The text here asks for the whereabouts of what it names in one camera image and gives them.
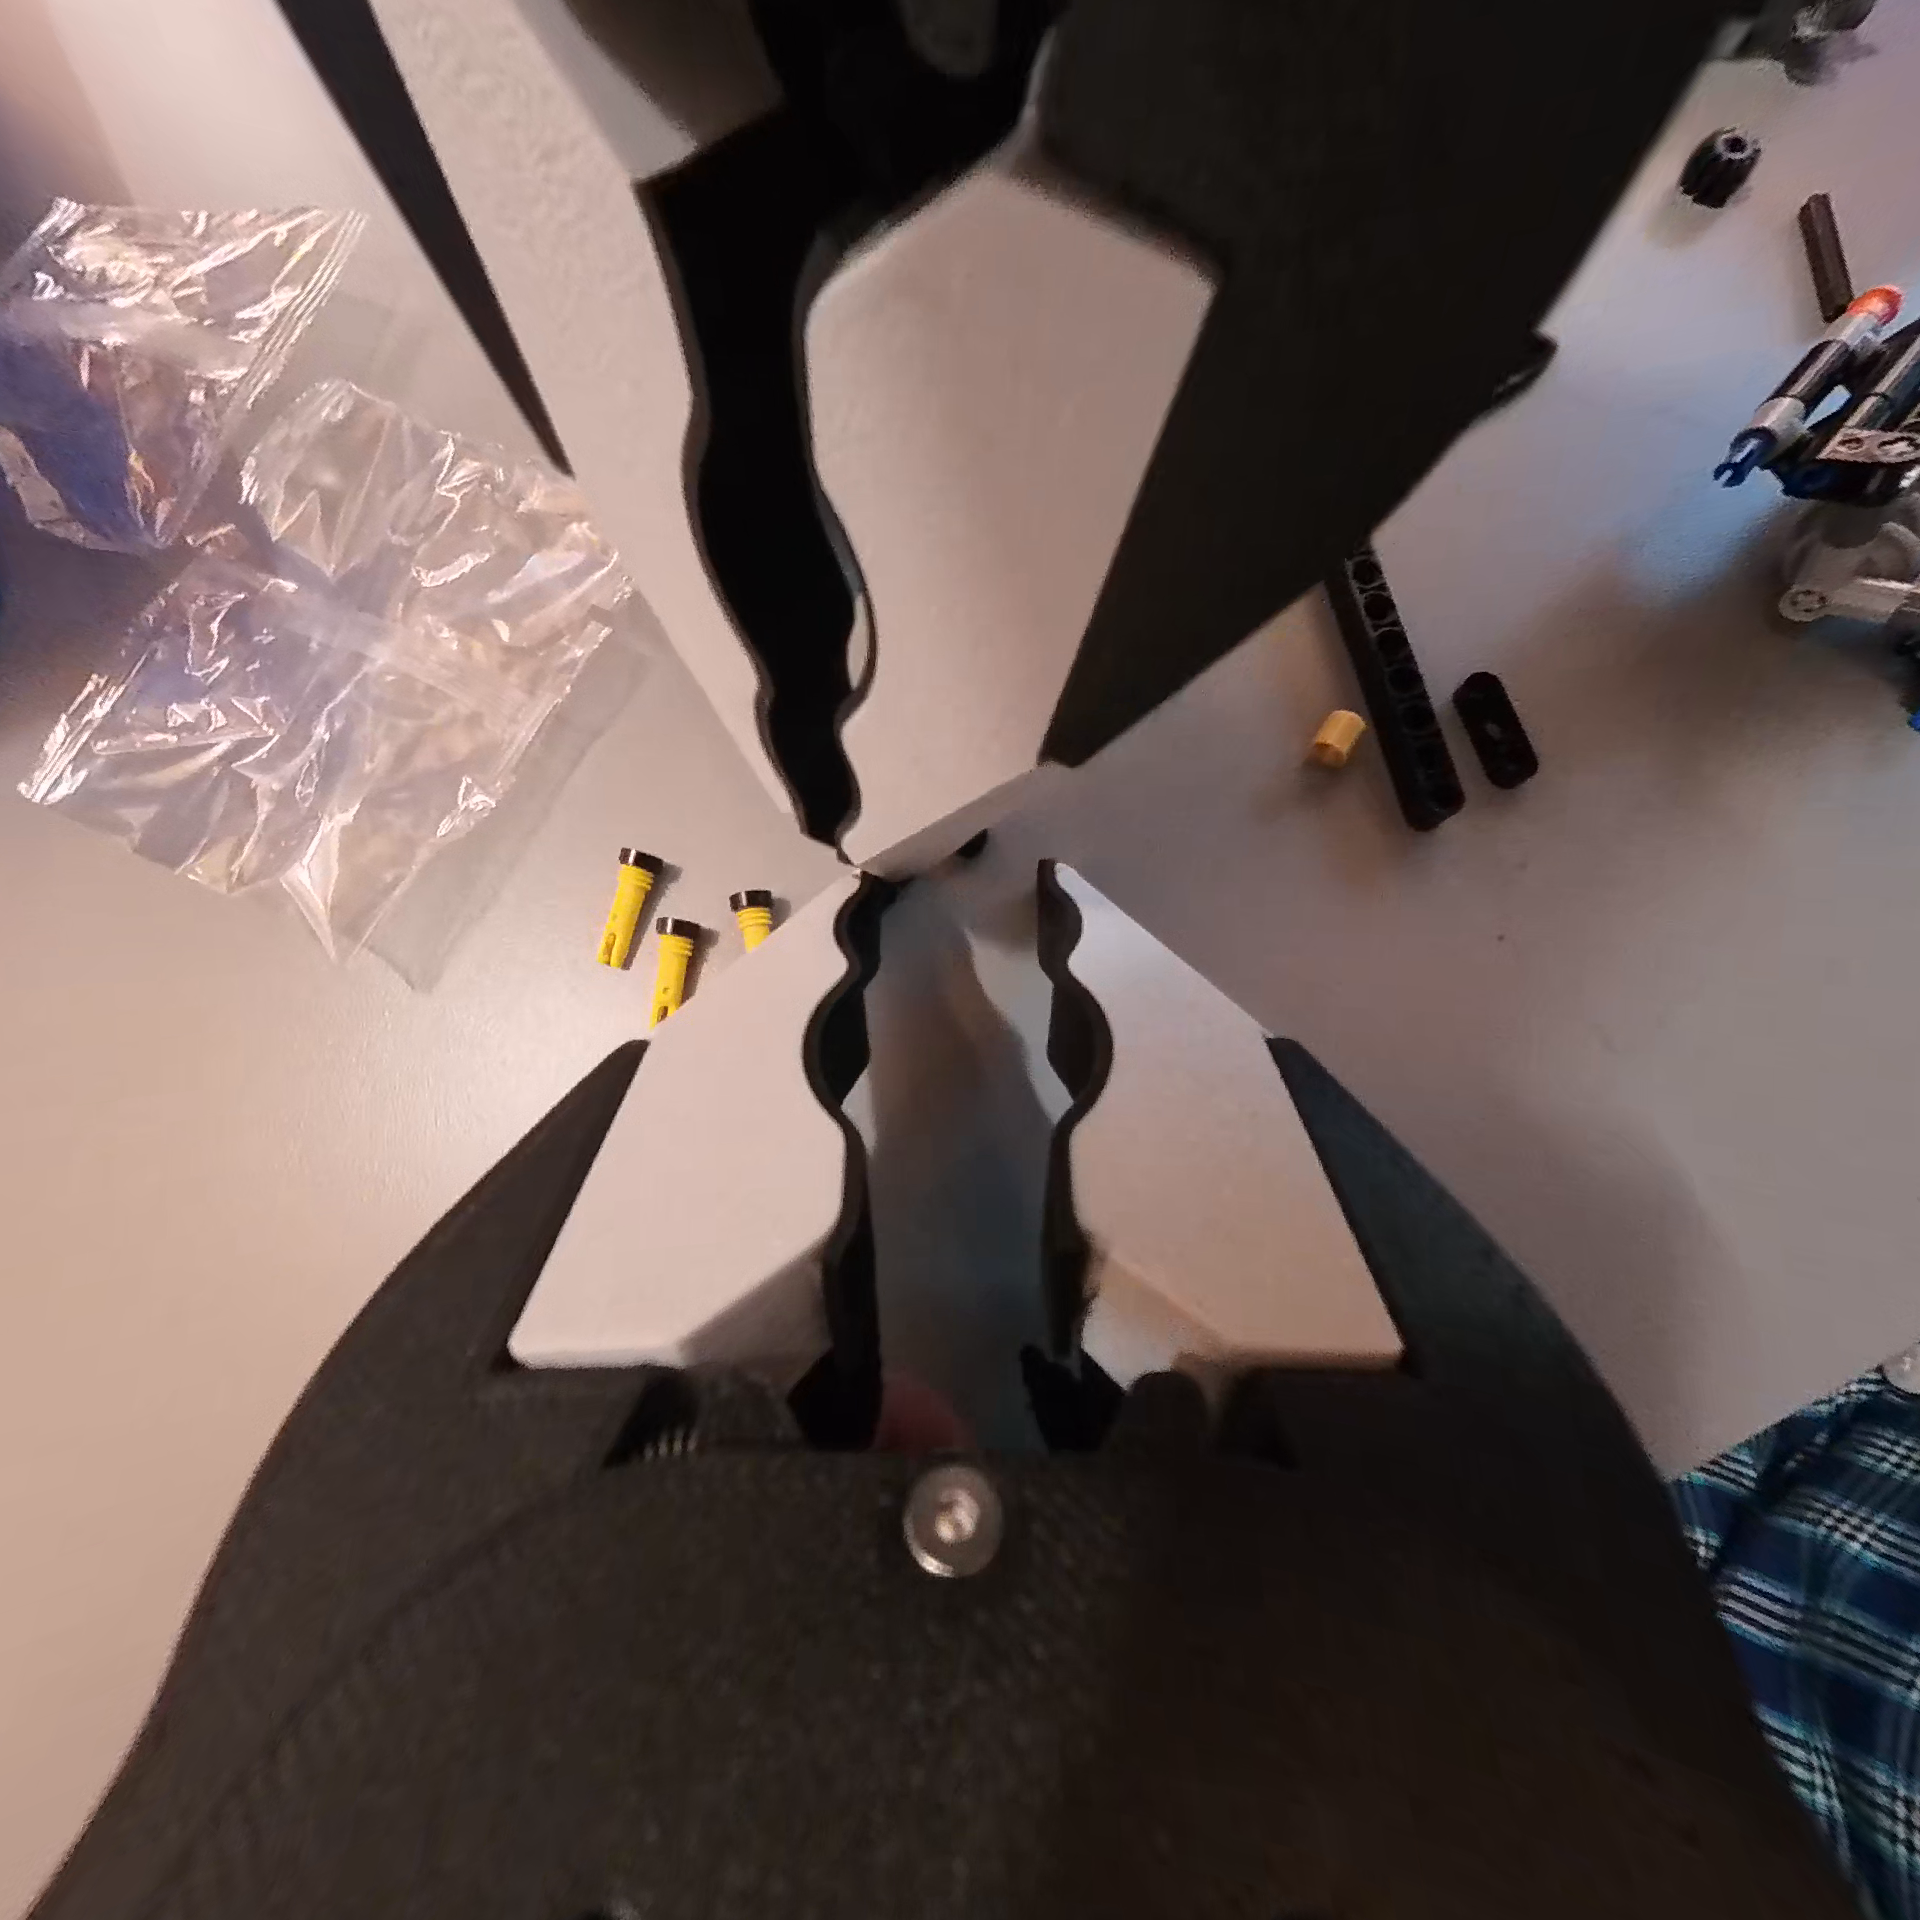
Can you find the short black lego beam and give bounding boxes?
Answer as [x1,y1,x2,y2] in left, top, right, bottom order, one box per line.
[1451,668,1542,791]

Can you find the clear bag with blue pieces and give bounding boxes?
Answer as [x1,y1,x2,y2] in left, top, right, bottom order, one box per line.
[0,195,368,562]

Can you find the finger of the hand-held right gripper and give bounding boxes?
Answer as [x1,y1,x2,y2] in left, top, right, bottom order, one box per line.
[371,0,877,873]
[806,139,1222,876]

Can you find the dark brown lego axle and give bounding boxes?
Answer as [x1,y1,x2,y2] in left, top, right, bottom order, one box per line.
[1800,193,1866,321]

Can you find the clear plastic bag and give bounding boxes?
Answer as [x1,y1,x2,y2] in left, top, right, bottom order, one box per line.
[20,379,634,993]

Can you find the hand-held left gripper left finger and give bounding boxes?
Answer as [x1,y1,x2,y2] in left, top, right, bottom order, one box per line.
[505,876,897,1454]

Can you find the grey lego piece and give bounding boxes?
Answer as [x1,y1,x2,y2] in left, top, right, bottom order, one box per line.
[1746,0,1878,81]

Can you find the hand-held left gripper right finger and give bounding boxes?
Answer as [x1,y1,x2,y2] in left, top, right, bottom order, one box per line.
[1017,859,1423,1454]

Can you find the blue plaid shirt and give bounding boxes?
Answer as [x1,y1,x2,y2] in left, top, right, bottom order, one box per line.
[1669,1364,1920,1920]

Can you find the orange tipped lego shaft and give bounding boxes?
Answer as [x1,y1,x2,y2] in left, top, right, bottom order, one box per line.
[1718,283,1907,490]

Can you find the long black lego beam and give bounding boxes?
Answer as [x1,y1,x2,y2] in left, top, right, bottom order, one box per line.
[1326,549,1469,831]

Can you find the light grey lego connector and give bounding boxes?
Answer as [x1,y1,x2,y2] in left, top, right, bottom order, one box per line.
[1779,504,1920,668]

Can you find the black liftarm with blue pins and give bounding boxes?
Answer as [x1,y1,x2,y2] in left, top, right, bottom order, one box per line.
[1771,324,1920,507]

